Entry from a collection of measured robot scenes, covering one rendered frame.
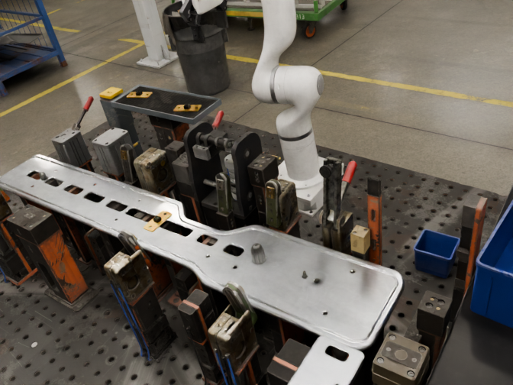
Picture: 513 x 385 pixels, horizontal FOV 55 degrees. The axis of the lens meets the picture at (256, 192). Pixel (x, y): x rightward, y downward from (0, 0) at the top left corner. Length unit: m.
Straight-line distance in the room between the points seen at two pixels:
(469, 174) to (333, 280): 2.13
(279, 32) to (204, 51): 2.69
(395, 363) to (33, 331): 1.14
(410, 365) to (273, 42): 1.02
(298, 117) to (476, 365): 0.94
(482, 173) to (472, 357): 2.27
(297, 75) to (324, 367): 0.91
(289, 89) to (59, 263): 0.87
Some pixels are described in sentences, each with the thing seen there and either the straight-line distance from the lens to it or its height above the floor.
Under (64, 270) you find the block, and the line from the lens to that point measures 1.64.
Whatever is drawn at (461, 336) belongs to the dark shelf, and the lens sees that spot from 1.01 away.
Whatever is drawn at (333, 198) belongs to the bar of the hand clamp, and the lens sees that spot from 1.15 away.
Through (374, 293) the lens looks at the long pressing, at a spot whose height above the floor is 1.00.
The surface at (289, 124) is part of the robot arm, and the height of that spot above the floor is 1.03.
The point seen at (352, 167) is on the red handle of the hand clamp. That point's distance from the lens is 1.21.
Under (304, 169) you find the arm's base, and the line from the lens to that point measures 1.75.
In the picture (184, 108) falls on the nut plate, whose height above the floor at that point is 1.17.
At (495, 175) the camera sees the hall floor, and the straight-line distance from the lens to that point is 3.18.
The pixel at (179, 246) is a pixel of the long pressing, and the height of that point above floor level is 1.00.
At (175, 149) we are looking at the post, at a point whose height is 1.10.
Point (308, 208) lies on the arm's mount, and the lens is 1.76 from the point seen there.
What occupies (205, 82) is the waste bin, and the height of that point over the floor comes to 0.14.
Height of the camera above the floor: 1.83
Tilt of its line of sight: 36 degrees down
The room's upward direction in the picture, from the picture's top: 11 degrees counter-clockwise
